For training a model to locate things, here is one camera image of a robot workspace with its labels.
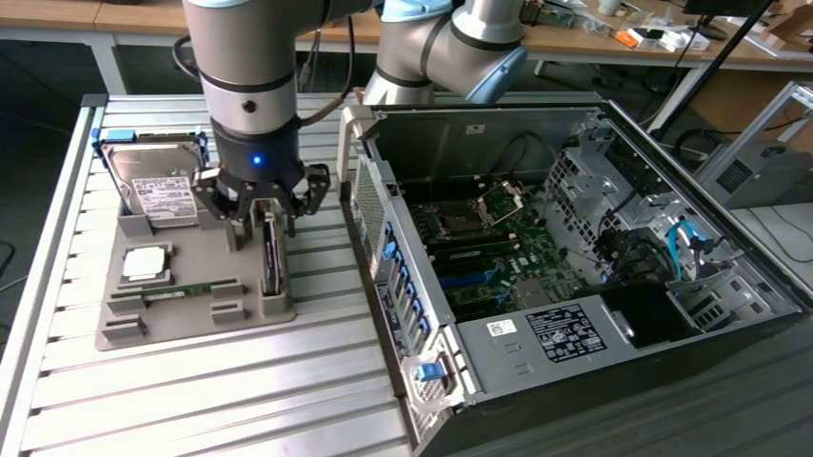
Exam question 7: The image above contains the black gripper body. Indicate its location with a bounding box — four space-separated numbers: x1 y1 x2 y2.
209 118 308 190

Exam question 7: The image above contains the black graphics card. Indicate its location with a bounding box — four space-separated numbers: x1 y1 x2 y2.
252 197 289 300

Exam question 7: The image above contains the silver CPU chip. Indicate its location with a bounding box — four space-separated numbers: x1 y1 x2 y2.
119 246 173 283

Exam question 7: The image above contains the green RAM stick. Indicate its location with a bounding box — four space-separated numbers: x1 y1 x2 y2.
139 281 217 301

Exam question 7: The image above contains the CPU socket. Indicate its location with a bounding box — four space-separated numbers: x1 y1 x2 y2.
430 202 496 241

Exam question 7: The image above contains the grey parts rack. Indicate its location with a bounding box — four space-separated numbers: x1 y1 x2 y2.
94 189 301 352

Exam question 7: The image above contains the metal socket cover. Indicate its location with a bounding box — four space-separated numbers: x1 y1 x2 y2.
476 179 529 227

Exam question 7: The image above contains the blue expansion slot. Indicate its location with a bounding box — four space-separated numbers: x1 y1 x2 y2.
438 269 505 290

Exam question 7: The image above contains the green Dell motherboard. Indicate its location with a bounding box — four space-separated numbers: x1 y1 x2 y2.
406 188 596 323

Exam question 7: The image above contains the silver chipset heatsink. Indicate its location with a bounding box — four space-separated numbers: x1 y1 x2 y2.
515 279 556 308

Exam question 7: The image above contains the silver disk bay cage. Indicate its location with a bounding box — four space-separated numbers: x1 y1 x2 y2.
544 118 675 253

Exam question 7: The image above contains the grey power supply unit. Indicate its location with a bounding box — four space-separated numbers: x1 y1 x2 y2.
456 293 635 397

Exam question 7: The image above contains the open black PC case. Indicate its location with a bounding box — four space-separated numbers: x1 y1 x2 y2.
336 92 813 457

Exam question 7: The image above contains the orange small box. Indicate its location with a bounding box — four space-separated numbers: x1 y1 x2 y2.
617 27 668 50

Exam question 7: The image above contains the white small box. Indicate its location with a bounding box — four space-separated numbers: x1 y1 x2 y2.
659 30 712 52

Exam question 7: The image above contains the grey computer tower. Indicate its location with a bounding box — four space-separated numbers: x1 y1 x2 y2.
695 137 813 211

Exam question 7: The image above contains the black monitor with stand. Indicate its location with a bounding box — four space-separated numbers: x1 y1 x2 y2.
683 0 776 42

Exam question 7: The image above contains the black tripod pole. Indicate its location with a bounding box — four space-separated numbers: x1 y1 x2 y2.
645 0 782 140

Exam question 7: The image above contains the brown cardboard piece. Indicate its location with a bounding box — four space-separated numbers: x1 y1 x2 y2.
767 3 813 47

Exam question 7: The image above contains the hard disk with blue bracket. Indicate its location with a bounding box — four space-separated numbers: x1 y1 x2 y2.
93 127 216 229

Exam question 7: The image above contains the hanging cable with connector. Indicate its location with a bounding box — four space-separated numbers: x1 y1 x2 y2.
302 26 320 94

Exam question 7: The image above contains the black camera cable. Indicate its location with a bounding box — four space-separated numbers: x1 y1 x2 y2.
296 13 358 129

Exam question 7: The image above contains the black wire loop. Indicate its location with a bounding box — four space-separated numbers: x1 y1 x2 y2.
505 131 559 180

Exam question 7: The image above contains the wooden desk white frame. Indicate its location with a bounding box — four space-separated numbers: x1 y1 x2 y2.
0 0 382 96
525 9 813 134

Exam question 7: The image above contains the light blue disk wire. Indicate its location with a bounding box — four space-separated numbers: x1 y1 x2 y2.
664 214 708 288

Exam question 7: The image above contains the black coiled cable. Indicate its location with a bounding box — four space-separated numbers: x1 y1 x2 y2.
671 129 727 168

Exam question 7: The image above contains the black disk wire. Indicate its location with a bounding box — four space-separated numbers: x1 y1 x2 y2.
688 235 744 287

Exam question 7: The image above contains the aluminium profile frame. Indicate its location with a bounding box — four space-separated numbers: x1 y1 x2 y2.
715 79 813 161

